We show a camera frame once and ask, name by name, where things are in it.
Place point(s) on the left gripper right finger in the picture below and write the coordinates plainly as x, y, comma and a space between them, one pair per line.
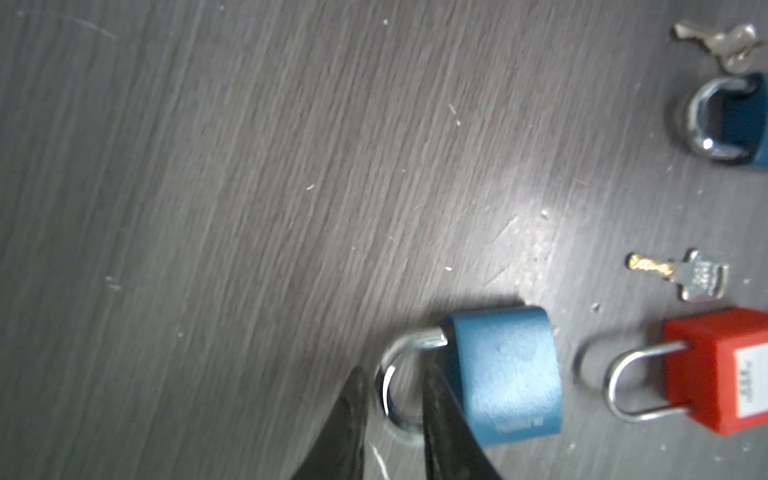
450, 448

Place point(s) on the blue padlock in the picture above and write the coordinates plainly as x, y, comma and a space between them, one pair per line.
726, 120
501, 365

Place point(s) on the silver key of blue padlock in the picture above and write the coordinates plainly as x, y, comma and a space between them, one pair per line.
733, 49

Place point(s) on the silver key with brass tip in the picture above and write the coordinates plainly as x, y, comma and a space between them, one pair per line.
699, 277

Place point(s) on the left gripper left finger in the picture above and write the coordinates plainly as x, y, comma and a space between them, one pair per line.
339, 450

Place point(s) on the red padlock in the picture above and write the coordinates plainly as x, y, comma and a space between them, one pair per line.
715, 371

